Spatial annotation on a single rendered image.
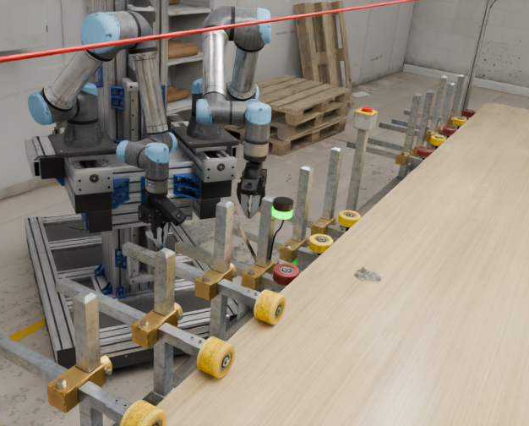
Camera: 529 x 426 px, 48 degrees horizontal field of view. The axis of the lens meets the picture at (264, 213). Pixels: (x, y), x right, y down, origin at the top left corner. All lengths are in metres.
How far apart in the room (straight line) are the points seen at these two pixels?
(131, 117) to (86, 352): 1.35
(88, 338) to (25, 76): 3.28
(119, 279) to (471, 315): 1.68
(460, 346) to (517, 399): 0.20
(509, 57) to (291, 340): 8.36
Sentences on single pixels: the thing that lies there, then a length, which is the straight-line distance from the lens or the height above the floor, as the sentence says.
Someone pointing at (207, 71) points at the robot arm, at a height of 1.41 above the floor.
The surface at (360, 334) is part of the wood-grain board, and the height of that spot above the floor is 0.90.
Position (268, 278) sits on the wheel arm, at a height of 0.86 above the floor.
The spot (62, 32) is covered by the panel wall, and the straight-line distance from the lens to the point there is 4.53.
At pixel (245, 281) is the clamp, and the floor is 0.85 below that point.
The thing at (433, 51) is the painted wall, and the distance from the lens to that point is 9.92.
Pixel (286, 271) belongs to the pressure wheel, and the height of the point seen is 0.91.
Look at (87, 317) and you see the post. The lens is 1.24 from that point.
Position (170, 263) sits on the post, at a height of 1.11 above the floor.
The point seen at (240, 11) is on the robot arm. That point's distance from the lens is 2.12.
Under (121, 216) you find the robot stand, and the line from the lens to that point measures 2.48.
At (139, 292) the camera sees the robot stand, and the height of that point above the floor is 0.23.
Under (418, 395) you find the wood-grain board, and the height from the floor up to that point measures 0.90.
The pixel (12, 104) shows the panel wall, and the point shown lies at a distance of 4.37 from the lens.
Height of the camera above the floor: 1.82
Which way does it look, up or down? 25 degrees down
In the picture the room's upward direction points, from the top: 5 degrees clockwise
